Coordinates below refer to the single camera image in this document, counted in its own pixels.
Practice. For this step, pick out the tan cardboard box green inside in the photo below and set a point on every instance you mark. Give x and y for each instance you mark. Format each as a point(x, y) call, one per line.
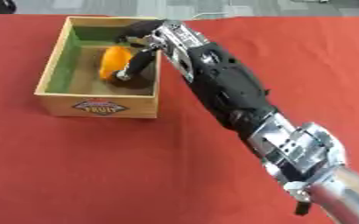
point(75, 96)

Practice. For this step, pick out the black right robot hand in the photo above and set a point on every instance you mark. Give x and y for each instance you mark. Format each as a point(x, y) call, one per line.
point(139, 59)

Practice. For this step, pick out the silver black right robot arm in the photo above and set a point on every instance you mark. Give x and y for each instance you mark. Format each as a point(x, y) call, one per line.
point(228, 84)

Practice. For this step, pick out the orange toy fruit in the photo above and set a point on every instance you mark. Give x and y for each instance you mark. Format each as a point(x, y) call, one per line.
point(114, 61)

